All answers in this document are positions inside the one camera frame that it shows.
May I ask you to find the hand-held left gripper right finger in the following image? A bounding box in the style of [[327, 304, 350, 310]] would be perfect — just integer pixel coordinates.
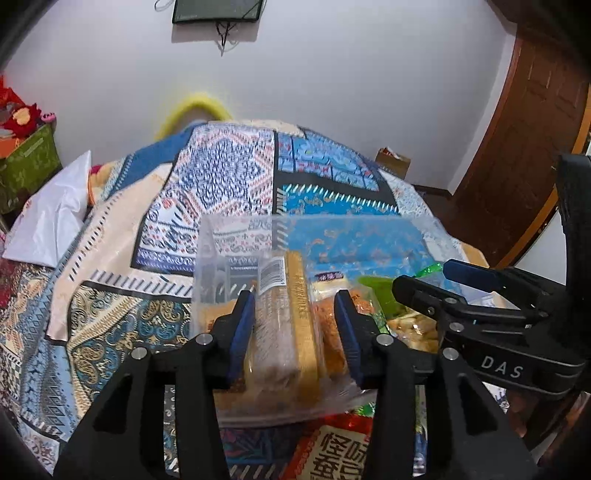
[[335, 290, 539, 480]]

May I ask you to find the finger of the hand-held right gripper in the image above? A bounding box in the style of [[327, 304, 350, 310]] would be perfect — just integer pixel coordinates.
[[444, 259, 566, 310], [392, 275, 550, 329]]

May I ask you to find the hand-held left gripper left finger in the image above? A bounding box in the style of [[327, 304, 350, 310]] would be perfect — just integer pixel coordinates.
[[53, 291, 257, 480]]

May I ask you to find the orange cracker packet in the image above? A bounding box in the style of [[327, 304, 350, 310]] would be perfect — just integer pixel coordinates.
[[309, 272, 384, 379]]

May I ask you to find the clear green-edged snack packet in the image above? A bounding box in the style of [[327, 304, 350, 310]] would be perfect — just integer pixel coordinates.
[[358, 261, 446, 354]]

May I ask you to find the tan grain bar packet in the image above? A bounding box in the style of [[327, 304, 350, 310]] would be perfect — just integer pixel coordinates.
[[247, 249, 324, 402]]

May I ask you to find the clear plastic container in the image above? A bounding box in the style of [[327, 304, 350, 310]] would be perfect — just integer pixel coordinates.
[[193, 213, 462, 428]]

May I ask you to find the patterned blue blanket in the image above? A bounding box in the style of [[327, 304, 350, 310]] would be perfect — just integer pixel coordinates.
[[0, 119, 490, 480]]

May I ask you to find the red snack packet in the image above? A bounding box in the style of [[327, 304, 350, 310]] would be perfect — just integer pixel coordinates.
[[281, 411, 384, 480]]

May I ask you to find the cardboard box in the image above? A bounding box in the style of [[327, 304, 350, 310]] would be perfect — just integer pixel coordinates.
[[375, 147, 411, 178]]

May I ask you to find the brown wooden door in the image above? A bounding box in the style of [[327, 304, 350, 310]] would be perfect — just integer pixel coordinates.
[[455, 28, 591, 213]]

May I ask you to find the white plastic bag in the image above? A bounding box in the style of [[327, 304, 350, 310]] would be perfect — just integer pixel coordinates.
[[2, 150, 93, 266]]

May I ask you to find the yellow foam hoop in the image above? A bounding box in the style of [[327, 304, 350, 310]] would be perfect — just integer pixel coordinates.
[[154, 92, 234, 141]]

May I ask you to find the green storage box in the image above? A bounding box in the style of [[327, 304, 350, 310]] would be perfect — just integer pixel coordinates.
[[0, 124, 63, 213]]

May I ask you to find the red plush toy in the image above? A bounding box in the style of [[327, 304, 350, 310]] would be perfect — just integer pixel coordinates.
[[0, 76, 56, 139]]

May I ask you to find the wooden door frame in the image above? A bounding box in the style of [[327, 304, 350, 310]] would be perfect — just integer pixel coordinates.
[[496, 115, 591, 271]]

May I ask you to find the black cable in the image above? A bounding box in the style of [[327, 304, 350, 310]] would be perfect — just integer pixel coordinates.
[[213, 21, 241, 56]]

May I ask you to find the small black wall monitor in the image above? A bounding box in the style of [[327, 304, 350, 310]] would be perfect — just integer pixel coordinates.
[[172, 0, 265, 25]]

